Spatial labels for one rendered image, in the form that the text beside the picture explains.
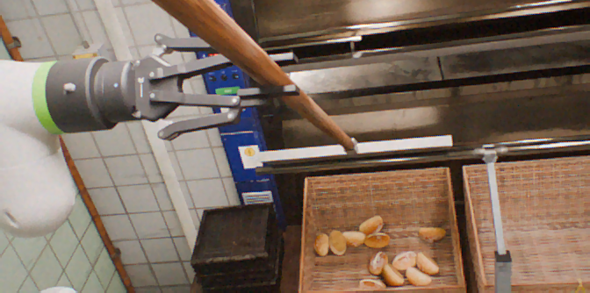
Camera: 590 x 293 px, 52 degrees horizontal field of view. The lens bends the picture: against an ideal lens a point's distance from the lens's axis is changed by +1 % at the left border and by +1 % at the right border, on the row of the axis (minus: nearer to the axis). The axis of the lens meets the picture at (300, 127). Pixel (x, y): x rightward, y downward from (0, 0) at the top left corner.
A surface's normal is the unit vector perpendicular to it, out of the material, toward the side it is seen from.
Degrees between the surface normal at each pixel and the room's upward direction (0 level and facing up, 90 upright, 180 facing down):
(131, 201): 90
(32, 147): 83
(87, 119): 98
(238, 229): 0
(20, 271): 90
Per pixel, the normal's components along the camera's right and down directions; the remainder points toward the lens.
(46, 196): 0.72, -0.01
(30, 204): 0.43, 0.10
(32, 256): 0.98, -0.09
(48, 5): -0.09, 0.56
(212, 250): -0.18, -0.82
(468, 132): -0.14, 0.25
